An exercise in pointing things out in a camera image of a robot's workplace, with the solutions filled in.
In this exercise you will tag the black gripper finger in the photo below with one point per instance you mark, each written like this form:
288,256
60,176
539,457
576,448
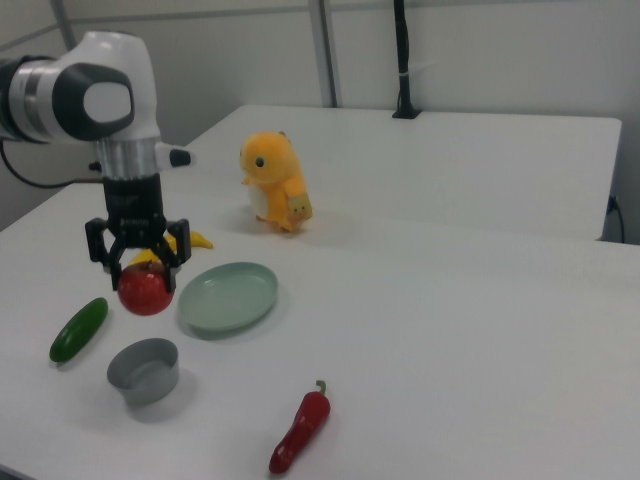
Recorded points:
114,265
172,260

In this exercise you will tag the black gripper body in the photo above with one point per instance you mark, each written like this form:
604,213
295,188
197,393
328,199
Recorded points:
135,210

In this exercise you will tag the red apple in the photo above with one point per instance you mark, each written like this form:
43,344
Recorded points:
145,295

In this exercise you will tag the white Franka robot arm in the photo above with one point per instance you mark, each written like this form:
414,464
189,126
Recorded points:
115,60

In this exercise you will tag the grey bowl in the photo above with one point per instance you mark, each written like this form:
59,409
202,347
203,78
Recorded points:
145,372

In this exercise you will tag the yellow banana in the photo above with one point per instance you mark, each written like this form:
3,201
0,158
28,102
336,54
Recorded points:
202,241

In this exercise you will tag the pale green plate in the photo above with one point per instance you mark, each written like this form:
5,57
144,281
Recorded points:
227,297

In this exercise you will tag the green cucumber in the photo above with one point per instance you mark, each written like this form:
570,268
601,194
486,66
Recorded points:
77,331

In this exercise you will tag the orange plush toy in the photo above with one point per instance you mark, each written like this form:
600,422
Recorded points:
272,175

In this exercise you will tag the red chili pepper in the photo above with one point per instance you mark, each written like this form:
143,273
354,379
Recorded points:
302,427

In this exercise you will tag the slanted grey frame post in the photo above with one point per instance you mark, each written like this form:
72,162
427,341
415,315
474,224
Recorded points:
62,25

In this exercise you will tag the grey metal frame post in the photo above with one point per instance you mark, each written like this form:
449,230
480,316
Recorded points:
325,50

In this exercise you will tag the black camera stand pole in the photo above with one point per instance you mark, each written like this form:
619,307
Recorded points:
402,50

